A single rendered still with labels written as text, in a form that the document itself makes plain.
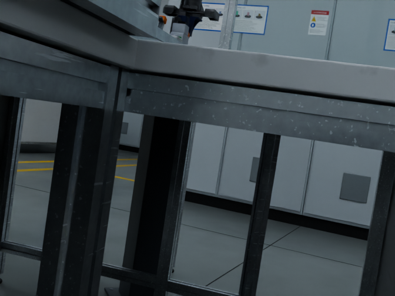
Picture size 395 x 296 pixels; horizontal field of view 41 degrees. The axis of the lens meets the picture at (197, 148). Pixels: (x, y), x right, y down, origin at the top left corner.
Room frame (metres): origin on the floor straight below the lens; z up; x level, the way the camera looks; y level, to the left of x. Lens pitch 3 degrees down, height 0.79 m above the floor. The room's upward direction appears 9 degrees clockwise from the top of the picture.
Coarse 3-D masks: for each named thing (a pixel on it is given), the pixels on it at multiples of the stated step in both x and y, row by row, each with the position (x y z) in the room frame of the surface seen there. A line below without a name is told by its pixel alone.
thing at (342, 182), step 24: (336, 144) 4.42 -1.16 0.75; (312, 168) 4.48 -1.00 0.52; (336, 168) 4.41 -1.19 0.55; (360, 168) 4.33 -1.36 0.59; (312, 192) 4.47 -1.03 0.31; (336, 192) 4.39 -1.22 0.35; (360, 192) 4.31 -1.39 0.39; (312, 216) 4.47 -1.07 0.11; (336, 216) 4.38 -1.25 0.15; (360, 216) 4.31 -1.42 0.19
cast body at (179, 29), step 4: (176, 24) 1.69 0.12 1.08; (180, 24) 1.69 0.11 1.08; (184, 24) 1.69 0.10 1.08; (172, 28) 1.69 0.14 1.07; (176, 28) 1.69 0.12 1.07; (180, 28) 1.69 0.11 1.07; (184, 28) 1.68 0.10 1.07; (188, 28) 1.72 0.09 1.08; (172, 32) 1.69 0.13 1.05; (176, 32) 1.68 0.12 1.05; (180, 32) 1.69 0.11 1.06; (184, 32) 1.69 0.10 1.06; (188, 32) 1.73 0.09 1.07; (180, 36) 1.68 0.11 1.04; (184, 36) 1.69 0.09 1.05; (188, 36) 1.73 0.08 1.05; (184, 40) 1.69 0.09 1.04; (188, 40) 1.74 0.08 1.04
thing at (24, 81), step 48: (0, 0) 0.31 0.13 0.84; (48, 0) 0.36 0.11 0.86; (0, 48) 0.34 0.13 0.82; (48, 48) 0.39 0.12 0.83; (96, 48) 0.44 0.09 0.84; (48, 96) 0.40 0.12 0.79; (96, 96) 0.47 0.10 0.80; (96, 144) 0.49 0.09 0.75; (96, 192) 0.50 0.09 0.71; (48, 240) 0.50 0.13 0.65; (96, 240) 0.51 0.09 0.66; (48, 288) 0.50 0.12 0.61; (96, 288) 0.53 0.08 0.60
